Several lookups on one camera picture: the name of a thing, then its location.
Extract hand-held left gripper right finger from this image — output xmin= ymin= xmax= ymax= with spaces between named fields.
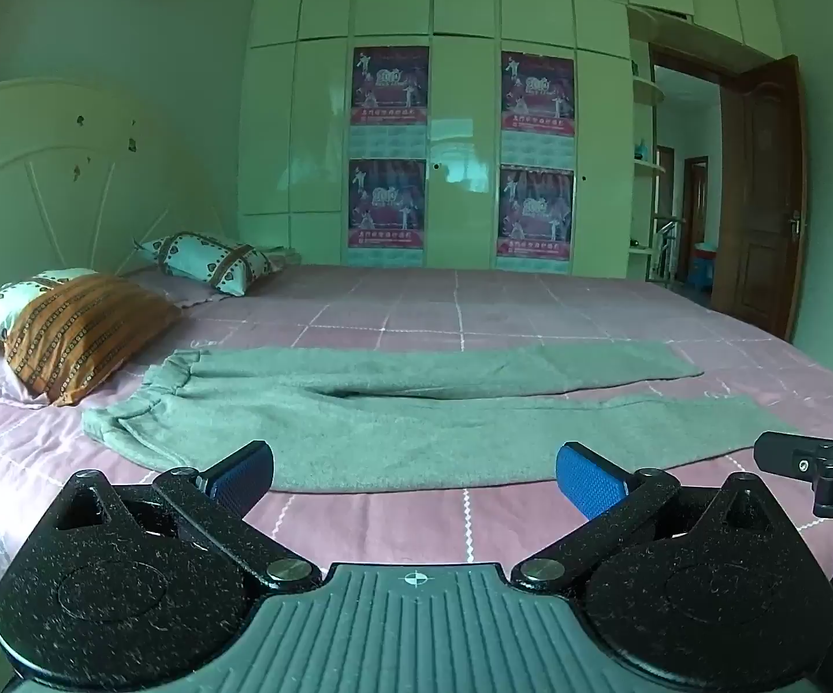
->
xmin=510 ymin=440 xmax=780 ymax=594

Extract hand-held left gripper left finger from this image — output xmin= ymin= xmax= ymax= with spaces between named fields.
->
xmin=47 ymin=439 xmax=323 ymax=593

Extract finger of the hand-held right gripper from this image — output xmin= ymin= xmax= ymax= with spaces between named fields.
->
xmin=753 ymin=431 xmax=833 ymax=482

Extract grey-green pants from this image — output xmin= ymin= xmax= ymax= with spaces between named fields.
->
xmin=83 ymin=342 xmax=797 ymax=493

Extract pink checked bedsheet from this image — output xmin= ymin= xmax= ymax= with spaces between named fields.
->
xmin=0 ymin=263 xmax=833 ymax=614

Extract red and blue stool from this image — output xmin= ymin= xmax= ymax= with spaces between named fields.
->
xmin=691 ymin=241 xmax=719 ymax=296

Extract orange striped pillow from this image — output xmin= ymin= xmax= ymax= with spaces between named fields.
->
xmin=3 ymin=273 xmax=183 ymax=407

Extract metal stair railing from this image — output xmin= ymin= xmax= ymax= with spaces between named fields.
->
xmin=646 ymin=215 xmax=686 ymax=282

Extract brown wooden door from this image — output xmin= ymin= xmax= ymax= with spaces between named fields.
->
xmin=711 ymin=54 xmax=812 ymax=345

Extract brown hallway door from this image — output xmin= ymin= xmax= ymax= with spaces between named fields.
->
xmin=682 ymin=155 xmax=710 ymax=282

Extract cream corner shelves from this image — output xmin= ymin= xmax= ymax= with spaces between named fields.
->
xmin=628 ymin=36 xmax=668 ymax=280

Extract cream bed headboard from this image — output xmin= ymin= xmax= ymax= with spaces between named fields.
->
xmin=0 ymin=79 xmax=226 ymax=297

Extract cream glossy wardrobe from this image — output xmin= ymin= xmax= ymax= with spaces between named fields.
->
xmin=239 ymin=0 xmax=765 ymax=277

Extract purple wall poster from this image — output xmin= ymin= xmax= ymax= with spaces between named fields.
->
xmin=350 ymin=46 xmax=431 ymax=160
xmin=346 ymin=158 xmax=429 ymax=250
xmin=496 ymin=165 xmax=577 ymax=261
xmin=499 ymin=50 xmax=577 ymax=163

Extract wooden door frame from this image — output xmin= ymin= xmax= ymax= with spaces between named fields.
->
xmin=648 ymin=42 xmax=768 ymax=282

